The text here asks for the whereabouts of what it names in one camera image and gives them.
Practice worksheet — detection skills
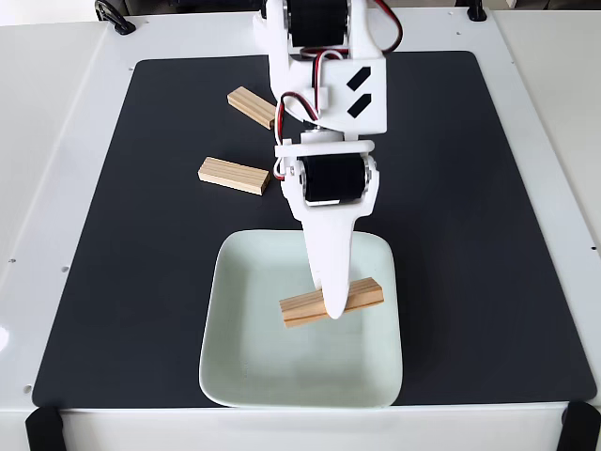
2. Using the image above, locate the grooved wooden block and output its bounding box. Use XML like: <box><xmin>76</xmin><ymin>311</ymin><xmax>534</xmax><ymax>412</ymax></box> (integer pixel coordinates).
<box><xmin>226</xmin><ymin>86</ymin><xmax>277</xmax><ymax>132</ymax></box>
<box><xmin>197</xmin><ymin>156</ymin><xmax>271</xmax><ymax>196</ymax></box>
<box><xmin>279</xmin><ymin>276</ymin><xmax>385</xmax><ymax>330</ymax></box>

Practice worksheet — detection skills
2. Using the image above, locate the pale green square plate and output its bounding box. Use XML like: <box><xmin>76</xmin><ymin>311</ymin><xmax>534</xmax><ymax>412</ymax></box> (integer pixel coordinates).
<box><xmin>198</xmin><ymin>228</ymin><xmax>404</xmax><ymax>409</ymax></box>

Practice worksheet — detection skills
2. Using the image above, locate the black rubber mat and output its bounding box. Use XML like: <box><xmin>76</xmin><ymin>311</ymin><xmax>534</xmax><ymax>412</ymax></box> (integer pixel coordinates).
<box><xmin>31</xmin><ymin>50</ymin><xmax>597</xmax><ymax>409</ymax></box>

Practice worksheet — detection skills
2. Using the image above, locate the red black white servo cable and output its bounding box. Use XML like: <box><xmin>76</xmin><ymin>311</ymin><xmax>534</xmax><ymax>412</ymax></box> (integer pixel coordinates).
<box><xmin>373</xmin><ymin>0</ymin><xmax>404</xmax><ymax>54</ymax></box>
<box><xmin>273</xmin><ymin>46</ymin><xmax>351</xmax><ymax>182</ymax></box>

